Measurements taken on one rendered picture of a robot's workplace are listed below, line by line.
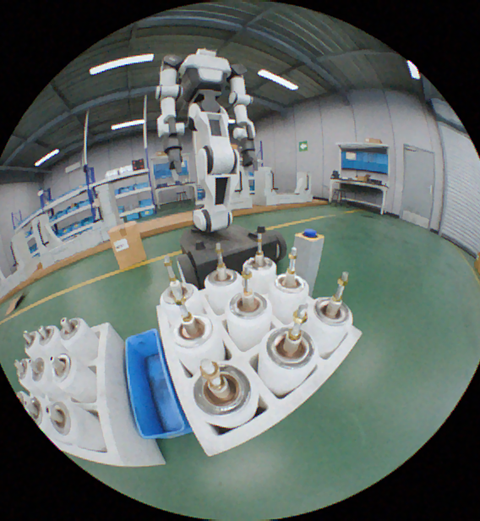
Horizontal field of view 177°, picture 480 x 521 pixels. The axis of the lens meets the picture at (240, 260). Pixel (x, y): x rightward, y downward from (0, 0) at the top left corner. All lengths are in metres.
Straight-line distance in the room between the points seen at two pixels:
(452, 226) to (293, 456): 5.22
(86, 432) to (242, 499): 0.35
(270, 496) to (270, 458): 0.14
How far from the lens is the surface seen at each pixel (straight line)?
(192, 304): 0.34
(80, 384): 0.40
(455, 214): 5.30
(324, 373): 0.33
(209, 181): 0.74
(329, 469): 0.53
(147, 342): 0.54
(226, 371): 0.23
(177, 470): 0.52
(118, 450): 0.38
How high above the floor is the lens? 0.47
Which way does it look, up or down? 28 degrees down
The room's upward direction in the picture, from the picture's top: 4 degrees counter-clockwise
